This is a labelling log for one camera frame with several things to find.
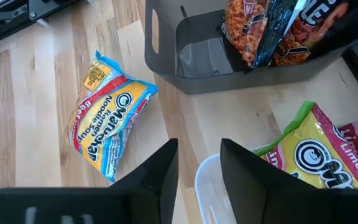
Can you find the dark grey plastic bin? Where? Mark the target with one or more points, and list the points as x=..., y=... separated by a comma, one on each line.
x=204, y=84

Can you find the black Fire Noodle pack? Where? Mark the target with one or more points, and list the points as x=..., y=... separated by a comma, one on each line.
x=315, y=28
x=244, y=31

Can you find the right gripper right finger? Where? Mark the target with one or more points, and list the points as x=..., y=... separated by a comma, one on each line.
x=259, y=199

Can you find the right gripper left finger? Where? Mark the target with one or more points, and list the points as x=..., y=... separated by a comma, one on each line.
x=148, y=193

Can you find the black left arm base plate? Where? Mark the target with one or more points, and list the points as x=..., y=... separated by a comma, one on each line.
x=51, y=6

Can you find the clear plastic bin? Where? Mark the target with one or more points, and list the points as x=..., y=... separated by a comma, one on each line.
x=210, y=193

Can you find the blue Maruchan beef ramen pack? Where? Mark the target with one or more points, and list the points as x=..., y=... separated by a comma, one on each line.
x=110, y=118

